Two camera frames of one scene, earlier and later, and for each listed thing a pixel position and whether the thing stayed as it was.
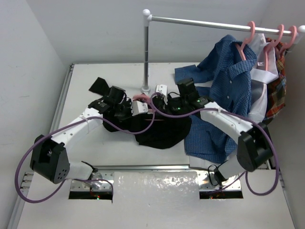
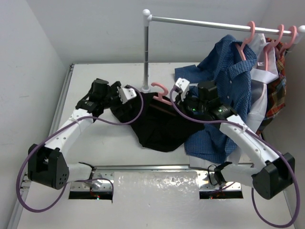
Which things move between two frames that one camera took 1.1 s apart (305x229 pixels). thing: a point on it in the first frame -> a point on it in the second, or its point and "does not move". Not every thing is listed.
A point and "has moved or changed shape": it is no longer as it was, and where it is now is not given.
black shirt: [169, 126] has moved or changed shape
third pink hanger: [272, 45] does not move
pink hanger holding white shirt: [145, 97] has moved or changed shape
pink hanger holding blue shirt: [247, 40] does not move
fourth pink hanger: [285, 46] does not move
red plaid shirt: [277, 88] does not move
